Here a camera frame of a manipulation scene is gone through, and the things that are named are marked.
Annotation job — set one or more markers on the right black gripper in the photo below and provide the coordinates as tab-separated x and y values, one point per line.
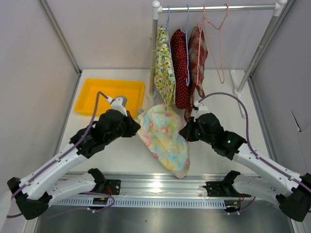
191	129

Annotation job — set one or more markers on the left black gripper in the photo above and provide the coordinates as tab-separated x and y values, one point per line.
129	124

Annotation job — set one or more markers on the pastel floral cloth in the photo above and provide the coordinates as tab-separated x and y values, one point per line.
159	132

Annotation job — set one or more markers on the red plaid skirt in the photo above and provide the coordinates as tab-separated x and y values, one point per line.
197	56

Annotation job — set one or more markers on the pink wire hanger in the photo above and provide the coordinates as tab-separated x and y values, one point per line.
199	45
205	21

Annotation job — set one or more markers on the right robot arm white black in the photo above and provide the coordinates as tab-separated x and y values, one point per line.
288	190

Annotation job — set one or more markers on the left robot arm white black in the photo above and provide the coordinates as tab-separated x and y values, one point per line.
35	193

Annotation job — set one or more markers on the lemon print skirt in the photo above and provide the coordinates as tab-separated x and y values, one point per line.
164	77

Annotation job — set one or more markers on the red polka dot skirt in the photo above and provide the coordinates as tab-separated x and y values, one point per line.
180	66

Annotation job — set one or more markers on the metal clothes rack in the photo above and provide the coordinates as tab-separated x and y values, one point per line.
278	9

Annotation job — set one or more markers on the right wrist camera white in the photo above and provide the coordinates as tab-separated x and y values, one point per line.
199	109

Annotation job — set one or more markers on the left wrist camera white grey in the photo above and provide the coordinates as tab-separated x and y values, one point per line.
118	104

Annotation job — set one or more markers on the slotted cable duct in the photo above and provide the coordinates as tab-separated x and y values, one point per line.
144	202

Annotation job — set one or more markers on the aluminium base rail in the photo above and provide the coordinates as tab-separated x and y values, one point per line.
162	186

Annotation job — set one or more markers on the blue wire hanger right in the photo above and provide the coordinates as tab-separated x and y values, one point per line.
187	48

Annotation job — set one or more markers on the blue wire hanger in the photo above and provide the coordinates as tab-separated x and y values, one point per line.
167	29
187	48

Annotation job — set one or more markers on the blue wire hanger left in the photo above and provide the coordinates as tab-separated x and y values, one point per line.
167	29

